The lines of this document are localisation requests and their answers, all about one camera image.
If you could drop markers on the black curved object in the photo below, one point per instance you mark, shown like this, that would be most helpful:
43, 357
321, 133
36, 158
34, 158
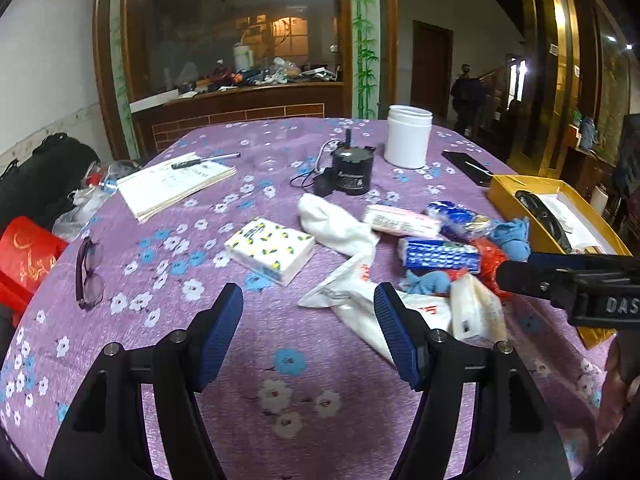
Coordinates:
542, 217

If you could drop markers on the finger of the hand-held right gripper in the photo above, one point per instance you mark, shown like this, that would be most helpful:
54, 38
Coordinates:
555, 260
530, 280

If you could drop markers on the black electric motor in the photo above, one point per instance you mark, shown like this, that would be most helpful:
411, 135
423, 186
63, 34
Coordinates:
352, 170

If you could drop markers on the white paper sheet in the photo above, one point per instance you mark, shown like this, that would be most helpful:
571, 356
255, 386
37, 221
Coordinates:
575, 220

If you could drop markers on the wooden counter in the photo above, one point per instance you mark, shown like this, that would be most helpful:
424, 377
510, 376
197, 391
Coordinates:
225, 110

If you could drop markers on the brown wooden door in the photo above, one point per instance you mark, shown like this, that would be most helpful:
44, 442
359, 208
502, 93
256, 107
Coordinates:
430, 70

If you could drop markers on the dark framed eyeglasses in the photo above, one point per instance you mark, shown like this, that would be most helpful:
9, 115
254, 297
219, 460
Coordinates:
91, 292

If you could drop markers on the wooden framed glass partition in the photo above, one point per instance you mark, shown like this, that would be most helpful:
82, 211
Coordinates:
200, 20

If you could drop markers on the pink tissue pack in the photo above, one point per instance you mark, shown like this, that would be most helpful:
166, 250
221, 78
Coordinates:
400, 220

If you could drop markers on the white sock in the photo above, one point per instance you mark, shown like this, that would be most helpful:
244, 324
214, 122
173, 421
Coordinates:
335, 225

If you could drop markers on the black pen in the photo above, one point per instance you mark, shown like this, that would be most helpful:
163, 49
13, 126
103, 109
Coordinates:
200, 161

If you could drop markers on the pile of counter clutter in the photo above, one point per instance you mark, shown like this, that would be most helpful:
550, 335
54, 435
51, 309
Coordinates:
260, 77

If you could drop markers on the bamboo painted pillar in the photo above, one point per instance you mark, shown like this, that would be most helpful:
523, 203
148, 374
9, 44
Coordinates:
365, 45

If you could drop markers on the small blue bag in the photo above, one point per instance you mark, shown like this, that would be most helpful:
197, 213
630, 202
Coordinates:
589, 135

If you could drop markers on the blue and white packet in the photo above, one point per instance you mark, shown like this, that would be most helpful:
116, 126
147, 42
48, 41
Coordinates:
452, 212

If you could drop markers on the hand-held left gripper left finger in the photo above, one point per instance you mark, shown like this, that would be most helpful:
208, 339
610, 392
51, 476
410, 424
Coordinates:
225, 332

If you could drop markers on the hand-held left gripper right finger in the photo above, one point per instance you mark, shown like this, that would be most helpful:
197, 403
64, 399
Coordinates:
395, 332

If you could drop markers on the white paper notebook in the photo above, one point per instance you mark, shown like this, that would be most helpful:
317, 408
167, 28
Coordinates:
170, 185

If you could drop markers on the blue sock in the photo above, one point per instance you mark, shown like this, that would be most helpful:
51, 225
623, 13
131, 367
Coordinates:
510, 240
430, 282

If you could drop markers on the red plastic bag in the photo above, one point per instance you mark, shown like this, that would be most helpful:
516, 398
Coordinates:
492, 255

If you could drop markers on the yellow patterned tissue pack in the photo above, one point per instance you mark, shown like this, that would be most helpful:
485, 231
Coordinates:
270, 250

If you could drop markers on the pile of plastic bags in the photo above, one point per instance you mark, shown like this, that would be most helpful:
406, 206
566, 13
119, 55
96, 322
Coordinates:
75, 210

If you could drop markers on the black bag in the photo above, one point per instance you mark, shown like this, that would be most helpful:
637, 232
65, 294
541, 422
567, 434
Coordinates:
45, 170

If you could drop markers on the yellow cardboard box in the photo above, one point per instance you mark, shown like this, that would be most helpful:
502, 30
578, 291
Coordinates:
505, 195

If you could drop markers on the black capacitor block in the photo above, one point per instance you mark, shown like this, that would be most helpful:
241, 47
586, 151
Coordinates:
324, 182

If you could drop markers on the purple floral tablecloth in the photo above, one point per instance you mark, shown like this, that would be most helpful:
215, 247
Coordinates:
225, 220

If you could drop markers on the white plastic jar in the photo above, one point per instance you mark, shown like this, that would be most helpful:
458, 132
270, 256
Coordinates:
407, 140

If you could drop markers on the golden door frame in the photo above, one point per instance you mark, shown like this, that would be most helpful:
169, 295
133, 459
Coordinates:
550, 60

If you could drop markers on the plain white tissue pack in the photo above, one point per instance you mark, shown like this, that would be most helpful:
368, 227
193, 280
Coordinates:
475, 310

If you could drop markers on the blue tissue pack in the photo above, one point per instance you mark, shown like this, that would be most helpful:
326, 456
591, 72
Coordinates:
440, 255

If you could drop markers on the white flat board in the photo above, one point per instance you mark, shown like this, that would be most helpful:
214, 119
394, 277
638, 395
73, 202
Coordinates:
152, 102

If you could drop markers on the person's right hand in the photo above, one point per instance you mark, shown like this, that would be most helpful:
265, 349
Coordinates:
622, 360

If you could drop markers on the black smartphone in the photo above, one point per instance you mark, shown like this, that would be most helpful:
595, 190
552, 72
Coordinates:
467, 166

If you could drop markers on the red gift bag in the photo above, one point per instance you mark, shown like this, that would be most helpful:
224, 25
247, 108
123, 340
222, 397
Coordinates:
30, 255

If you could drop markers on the white plastic bag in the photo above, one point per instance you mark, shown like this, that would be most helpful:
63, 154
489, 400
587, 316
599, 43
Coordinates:
350, 290

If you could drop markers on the clear plastic cup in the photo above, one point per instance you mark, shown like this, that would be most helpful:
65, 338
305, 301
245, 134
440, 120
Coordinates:
270, 162

